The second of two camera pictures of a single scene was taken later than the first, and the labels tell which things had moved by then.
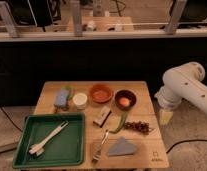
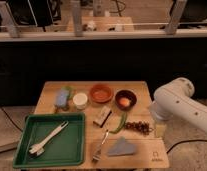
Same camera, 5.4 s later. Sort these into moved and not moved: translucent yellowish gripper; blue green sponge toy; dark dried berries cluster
Moved: translucent yellowish gripper
Not moved: blue green sponge toy; dark dried berries cluster
